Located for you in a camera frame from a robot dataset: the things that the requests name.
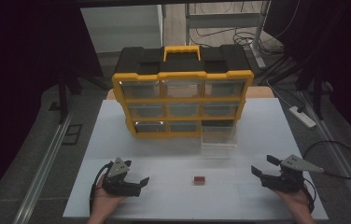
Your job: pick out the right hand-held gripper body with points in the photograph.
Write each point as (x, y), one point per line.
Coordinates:
(285, 182)

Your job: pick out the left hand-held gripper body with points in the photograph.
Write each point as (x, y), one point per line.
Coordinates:
(117, 186)

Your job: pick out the clear plastic drawer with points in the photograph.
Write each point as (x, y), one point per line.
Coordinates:
(219, 137)

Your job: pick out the small red block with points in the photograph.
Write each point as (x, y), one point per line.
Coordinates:
(199, 180)

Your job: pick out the person's left hand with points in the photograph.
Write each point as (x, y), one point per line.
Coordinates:
(105, 202)

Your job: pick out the person's right hand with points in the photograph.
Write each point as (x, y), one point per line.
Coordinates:
(298, 202)

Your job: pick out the white power strip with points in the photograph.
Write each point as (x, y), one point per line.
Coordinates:
(302, 117)

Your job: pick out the black stand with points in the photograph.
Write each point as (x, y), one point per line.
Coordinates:
(318, 93)
(63, 93)

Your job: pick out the yellow and black drawer organizer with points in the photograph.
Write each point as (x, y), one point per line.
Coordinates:
(183, 101)

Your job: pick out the dark curtain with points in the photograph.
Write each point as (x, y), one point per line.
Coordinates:
(335, 46)
(18, 62)

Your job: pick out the white cabinet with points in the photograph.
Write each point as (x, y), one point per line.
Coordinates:
(120, 28)

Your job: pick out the metal floor rail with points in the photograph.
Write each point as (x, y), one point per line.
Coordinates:
(341, 161)
(43, 169)

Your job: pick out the grey metal desk frame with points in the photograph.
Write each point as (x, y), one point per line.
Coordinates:
(226, 20)

